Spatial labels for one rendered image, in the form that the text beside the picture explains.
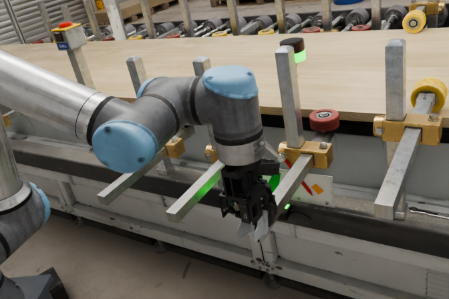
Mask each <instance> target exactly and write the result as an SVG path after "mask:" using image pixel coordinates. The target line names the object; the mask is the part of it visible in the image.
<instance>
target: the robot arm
mask: <svg viewBox="0 0 449 299"><path fill-rule="evenodd" d="M258 93H259V88H258V87H257V83H256V79H255V74H254V73H253V72H252V71H251V70H250V69H249V68H247V67H244V66H241V65H227V66H217V67H213V68H210V69H208V70H206V71H205V72H204V74H203V76H191V77H164V76H162V77H155V78H152V79H148V80H146V81H145V82H144V83H143V84H142V85H141V87H140V89H139V90H138V94H137V98H136V100H135V101H134V102H133V103H128V102H127V101H124V100H122V99H119V98H117V97H114V96H112V95H106V94H104V93H101V92H99V91H96V90H94V89H92V88H90V87H87V86H84V85H82V84H80V83H77V82H75V81H72V80H70V79H68V78H66V77H63V76H61V75H58V74H56V73H54V72H51V71H49V70H46V69H44V68H42V67H39V66H37V65H34V64H32V63H30V62H28V61H25V60H22V59H20V58H18V57H16V56H13V55H10V54H8V53H6V52H4V51H1V50H0V104H1V105H4V106H6V107H9V108H11V109H13V110H15V111H18V112H19V113H22V114H24V115H26V116H29V117H31V118H33V119H36V120H37V121H40V122H42V123H44V124H46V125H49V126H51V127H54V128H55V129H58V130H59V131H62V132H64V133H67V134H69V135H71V136H74V137H76V138H78V139H80V140H82V141H84V142H86V143H87V144H88V145H90V146H92V147H93V150H94V153H95V155H96V157H97V158H98V159H99V160H100V161H101V162H102V163H103V164H104V165H105V166H107V168H110V169H111V170H114V171H115V172H120V173H123V174H130V173H134V172H137V171H139V170H141V169H142V168H143V167H144V166H145V165H147V164H149V163H150V162H151V161H152V160H153V159H154V158H155V157H156V155H157V153H158V152H159V151H160V150H161V149H162V148H163V147H164V146H165V145H166V144H167V143H168V142H169V141H170V140H171V139H172V137H174V136H175V135H176V134H177V133H178V132H179V131H180V130H181V128H182V127H183V126H184V125H211V126H212V130H213V134H214V140H215V144H216V151H217V155H218V159H219V161H220V162H222V163H223V164H224V165H225V167H223V168H222V169H221V170H220V172H221V176H222V182H223V186H224V190H223V191H222V192H221V193H220V194H219V195H218V198H219V202H220V208H221V212H222V217H223V218H224V217H225V216H226V215H227V214H228V213H230V214H232V215H235V217H236V218H240V219H241V222H240V225H239V228H238V230H237V235H238V237H240V238H241V237H243V236H244V235H246V234H248V233H249V232H250V234H251V236H252V237H253V240H254V242H260V243H261V242H262V241H263V240H264V239H265V238H266V237H267V235H268V233H269V231H270V229H271V226H272V224H273V221H274V219H275V216H276V214H277V203H276V201H275V195H273V193H272V190H271V185H270V184H268V183H267V180H264V179H263V177H262V176H273V175H277V174H279V169H280V163H277V162H275V160H271V159H262V157H263V156H264V155H265V152H266V150H265V141H264V135H263V126H262V121H261V111H260V105H259V96H258ZM223 199H225V200H226V204H227V208H226V209H225V210H223V206H222V200H223ZM228 200H229V202H228ZM50 213H51V209H50V204H49V200H48V198H47V196H46V195H45V194H44V192H43V191H42V190H41V189H37V186H36V185H35V184H33V183H31V182H28V181H27V180H25V179H23V178H21V177H20V175H19V170H18V168H17V164H16V161H15V157H14V155H13V150H12V148H11V144H10V141H9V138H8V135H7V131H6V128H5V124H4V122H3V118H2V115H1V111H0V265H1V264H2V263H4V261H6V259H8V257H10V255H12V254H13V253H14V252H15V251H16V250H17V249H18V248H19V247H20V246H22V245H23V244H24V243H25V242H26V241H27V240H28V239H29V238H30V237H32V235H34V233H36V232H37V231H38V230H40V229H41V227H42V226H43V225H44V223H46V221H47V220H48V218H49V216H50ZM0 299H24V293H23V291H22V289H21V288H20V286H19V285H18V284H17V283H15V282H14V281H12V280H11V279H9V278H8V277H6V276H4V275H3V273H2V271H1V269H0Z"/></svg>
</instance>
